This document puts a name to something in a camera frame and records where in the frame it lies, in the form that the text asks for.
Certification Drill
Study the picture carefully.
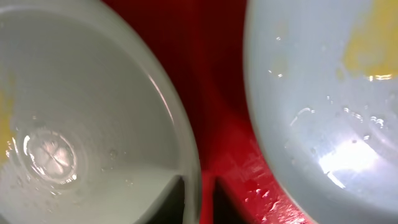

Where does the light blue plate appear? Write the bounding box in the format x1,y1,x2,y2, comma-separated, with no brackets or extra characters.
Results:
244,1,397,223

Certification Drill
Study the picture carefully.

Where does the red plastic tray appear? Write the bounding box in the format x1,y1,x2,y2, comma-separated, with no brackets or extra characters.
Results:
106,0,309,223

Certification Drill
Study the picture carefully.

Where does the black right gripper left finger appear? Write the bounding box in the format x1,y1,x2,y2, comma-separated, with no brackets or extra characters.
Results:
147,175,185,224

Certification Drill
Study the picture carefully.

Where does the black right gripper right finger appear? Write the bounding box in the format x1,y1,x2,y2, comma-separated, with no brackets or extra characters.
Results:
213,177,246,224

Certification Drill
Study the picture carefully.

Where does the pale green plate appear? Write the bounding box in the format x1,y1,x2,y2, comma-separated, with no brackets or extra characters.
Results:
1,1,201,223

